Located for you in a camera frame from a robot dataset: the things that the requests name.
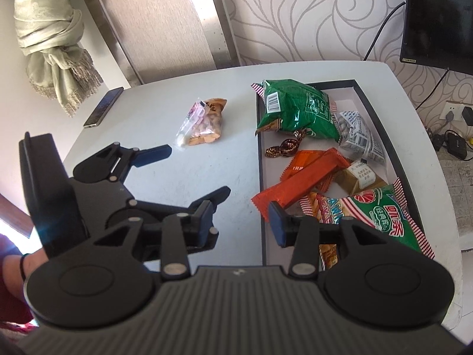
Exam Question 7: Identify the black television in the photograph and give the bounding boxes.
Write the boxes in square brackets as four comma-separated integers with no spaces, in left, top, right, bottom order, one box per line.
[400,0,473,72]

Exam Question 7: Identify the brown wooden board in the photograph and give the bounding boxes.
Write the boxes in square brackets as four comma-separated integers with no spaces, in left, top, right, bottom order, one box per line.
[0,192,33,238]

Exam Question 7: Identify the newspaper print nut packet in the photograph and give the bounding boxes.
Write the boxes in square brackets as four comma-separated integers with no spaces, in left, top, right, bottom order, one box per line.
[333,109,385,165]

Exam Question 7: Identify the small twist-wrapped candy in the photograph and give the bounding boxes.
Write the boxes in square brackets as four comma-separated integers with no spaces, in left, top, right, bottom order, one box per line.
[265,128,311,158]

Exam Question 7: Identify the clear pink snack packet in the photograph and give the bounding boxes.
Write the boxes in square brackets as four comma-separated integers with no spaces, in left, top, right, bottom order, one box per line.
[175,100,208,151]

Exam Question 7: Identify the black set-top box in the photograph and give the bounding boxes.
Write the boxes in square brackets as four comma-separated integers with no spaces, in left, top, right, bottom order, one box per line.
[445,133,471,160]

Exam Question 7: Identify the wide orange wafer packet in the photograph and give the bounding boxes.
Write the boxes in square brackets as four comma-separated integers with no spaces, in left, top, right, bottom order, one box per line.
[280,148,335,183]

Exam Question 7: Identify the dark smartphone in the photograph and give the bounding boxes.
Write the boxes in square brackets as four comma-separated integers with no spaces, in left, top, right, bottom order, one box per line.
[83,87,125,129]

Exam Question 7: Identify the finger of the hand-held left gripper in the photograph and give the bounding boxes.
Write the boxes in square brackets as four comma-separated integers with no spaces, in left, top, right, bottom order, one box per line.
[73,142,173,184]
[129,186,231,226]

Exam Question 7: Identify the black television cable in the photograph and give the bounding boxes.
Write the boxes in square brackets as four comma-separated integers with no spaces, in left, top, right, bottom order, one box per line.
[364,2,407,62]
[416,67,451,111]

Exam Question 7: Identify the green chip bag with picture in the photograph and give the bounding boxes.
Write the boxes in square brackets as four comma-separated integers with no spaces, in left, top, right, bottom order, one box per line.
[299,177,436,270]

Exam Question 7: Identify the white wall socket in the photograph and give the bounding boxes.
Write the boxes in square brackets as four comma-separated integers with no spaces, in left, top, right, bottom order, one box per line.
[441,101,473,123]

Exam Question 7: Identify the person's left forearm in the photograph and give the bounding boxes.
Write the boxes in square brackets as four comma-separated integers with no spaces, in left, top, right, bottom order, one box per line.
[0,246,48,300]

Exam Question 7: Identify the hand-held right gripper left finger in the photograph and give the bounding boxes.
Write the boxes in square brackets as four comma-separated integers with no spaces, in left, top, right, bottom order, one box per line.
[94,200,218,281]

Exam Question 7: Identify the green chip bag with barcode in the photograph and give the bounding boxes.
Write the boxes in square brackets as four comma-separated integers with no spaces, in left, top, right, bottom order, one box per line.
[251,79,341,143]

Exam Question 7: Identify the beige door panel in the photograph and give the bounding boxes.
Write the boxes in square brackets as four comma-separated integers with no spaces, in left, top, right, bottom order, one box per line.
[72,0,242,87]

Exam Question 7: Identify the dark framed tray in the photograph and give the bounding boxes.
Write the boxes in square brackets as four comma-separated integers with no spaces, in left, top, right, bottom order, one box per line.
[255,78,425,267]

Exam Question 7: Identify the orange peanut packet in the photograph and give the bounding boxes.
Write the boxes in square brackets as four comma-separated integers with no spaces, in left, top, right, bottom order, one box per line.
[187,98,228,146]

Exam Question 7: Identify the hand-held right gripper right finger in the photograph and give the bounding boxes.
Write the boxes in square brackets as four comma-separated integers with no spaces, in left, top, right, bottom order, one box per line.
[268,200,383,280]

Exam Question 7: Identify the long orange bar packet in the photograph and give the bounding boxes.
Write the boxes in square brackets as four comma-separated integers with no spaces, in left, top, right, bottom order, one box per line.
[251,148,351,222]

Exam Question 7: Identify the pale green knotted curtain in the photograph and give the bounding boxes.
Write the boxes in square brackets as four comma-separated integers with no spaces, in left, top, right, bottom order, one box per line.
[0,0,104,117]

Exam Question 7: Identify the brown cake packet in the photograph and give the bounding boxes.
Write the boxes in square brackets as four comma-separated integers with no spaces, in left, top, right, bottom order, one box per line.
[334,158,388,196]

